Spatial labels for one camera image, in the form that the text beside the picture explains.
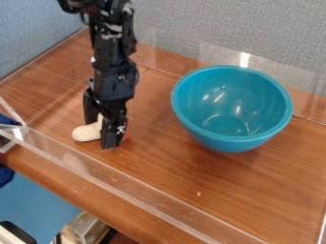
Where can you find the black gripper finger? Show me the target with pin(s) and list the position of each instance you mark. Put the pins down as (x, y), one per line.
(114, 125)
(90, 106)

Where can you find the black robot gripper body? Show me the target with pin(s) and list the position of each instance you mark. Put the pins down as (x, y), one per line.
(114, 88)

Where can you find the plush brown white mushroom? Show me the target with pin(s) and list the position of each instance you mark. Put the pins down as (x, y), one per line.
(89, 132)

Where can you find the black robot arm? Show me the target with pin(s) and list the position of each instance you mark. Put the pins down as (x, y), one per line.
(112, 30)

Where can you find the blue plastic bowl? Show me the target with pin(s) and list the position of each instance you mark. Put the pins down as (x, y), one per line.
(232, 107)

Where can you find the clear acrylic front barrier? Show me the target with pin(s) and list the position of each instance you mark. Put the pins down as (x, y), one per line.
(145, 213)

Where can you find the clear acrylic barrier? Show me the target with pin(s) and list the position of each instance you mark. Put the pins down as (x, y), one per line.
(305, 85)
(145, 213)

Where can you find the blue cloth object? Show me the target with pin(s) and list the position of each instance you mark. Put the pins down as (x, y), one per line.
(6, 172)

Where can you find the grey metal box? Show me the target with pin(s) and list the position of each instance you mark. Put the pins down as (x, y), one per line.
(84, 230)

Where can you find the black white device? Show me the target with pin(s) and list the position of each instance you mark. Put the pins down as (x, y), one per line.
(13, 235)

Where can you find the clear acrylic back barrier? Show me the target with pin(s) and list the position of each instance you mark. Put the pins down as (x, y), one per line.
(305, 85)

